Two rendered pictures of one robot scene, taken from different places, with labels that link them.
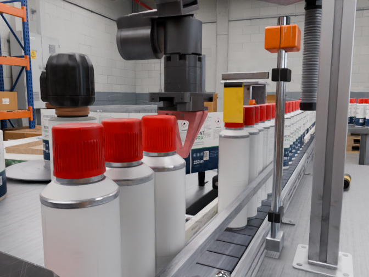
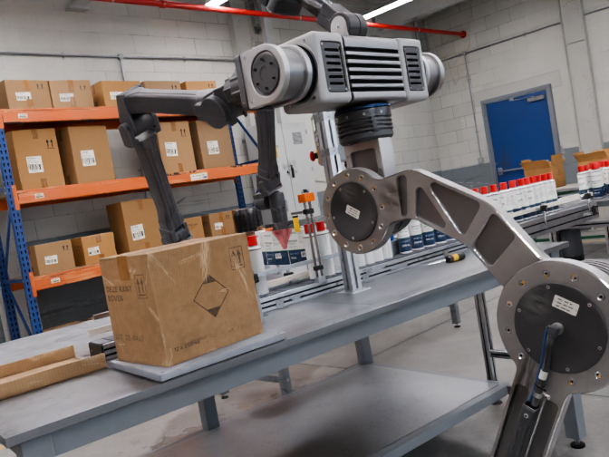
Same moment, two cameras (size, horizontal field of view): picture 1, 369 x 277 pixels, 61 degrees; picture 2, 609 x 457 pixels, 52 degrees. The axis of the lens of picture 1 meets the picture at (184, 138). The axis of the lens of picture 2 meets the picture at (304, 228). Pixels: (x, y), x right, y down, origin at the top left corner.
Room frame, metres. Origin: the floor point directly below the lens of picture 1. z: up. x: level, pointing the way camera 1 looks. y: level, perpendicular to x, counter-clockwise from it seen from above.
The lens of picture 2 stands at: (-1.53, -1.07, 1.19)
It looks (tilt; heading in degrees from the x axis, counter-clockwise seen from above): 3 degrees down; 26
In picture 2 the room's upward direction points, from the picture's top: 10 degrees counter-clockwise
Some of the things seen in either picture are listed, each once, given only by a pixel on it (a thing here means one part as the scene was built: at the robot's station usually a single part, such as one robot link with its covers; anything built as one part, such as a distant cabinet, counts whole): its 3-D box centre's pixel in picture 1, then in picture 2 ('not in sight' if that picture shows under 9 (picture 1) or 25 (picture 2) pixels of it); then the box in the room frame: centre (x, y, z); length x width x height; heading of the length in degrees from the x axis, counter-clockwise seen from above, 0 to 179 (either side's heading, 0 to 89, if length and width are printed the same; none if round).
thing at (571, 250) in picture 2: not in sight; (567, 235); (2.32, -0.83, 0.71); 0.15 x 0.12 x 0.34; 64
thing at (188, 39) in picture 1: (179, 39); (275, 200); (0.49, 0.01, 1.19); 0.07 x 0.06 x 0.07; 70
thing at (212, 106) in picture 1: (206, 103); (543, 172); (6.26, -0.43, 0.97); 0.47 x 0.41 x 0.37; 156
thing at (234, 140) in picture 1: (233, 167); (312, 251); (0.53, -0.08, 0.98); 0.05 x 0.05 x 0.20
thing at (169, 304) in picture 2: not in sight; (182, 296); (-0.21, -0.05, 0.99); 0.30 x 0.24 x 0.27; 161
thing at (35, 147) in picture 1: (45, 145); not in sight; (1.79, 0.80, 0.82); 0.34 x 0.24 x 0.03; 165
